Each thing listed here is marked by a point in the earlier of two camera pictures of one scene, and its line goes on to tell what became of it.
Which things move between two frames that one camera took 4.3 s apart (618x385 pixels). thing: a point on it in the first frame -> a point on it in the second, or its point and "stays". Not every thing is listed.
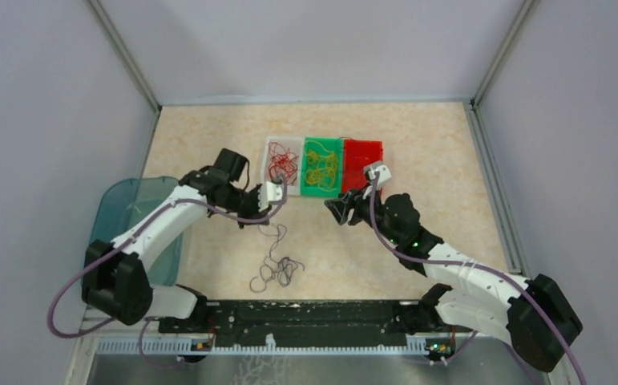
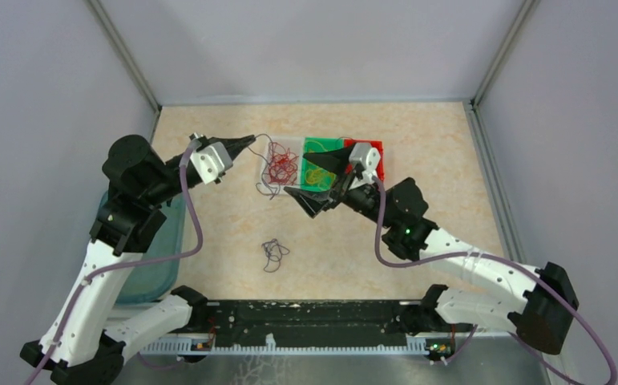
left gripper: (256, 212) -> (235, 146)
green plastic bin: (322, 167) stays
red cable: (282, 162) stays
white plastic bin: (283, 162) stays
